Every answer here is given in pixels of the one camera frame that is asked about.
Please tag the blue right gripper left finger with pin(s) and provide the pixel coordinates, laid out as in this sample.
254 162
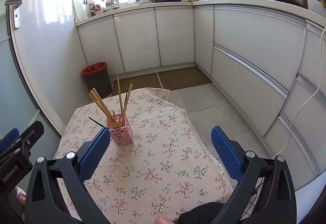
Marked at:
91 153

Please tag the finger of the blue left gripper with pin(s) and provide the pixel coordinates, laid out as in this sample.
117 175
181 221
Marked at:
9 139

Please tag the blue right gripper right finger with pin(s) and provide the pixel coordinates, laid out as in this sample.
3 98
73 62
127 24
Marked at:
233 162

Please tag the black chopstick gold band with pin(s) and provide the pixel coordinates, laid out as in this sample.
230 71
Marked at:
98 123
125 101

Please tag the pink perforated utensil holder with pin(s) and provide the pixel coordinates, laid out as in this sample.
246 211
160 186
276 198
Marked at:
120 135

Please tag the bamboo chopstick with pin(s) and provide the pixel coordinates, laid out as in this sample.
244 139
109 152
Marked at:
129 90
115 120
120 98
102 106
121 118

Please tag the person's left hand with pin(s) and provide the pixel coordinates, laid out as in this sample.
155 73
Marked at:
20 195

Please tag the person's right hand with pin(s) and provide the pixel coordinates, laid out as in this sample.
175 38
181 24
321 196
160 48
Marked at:
161 219

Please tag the floral tablecloth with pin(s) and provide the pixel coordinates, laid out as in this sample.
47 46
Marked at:
167 170

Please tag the red and brown trash bin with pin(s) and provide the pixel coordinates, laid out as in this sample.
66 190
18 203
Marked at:
96 76

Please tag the brown floor mat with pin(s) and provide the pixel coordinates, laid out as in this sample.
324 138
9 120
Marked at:
172 80

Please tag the metal door handle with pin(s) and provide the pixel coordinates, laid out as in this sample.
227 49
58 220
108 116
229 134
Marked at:
16 11

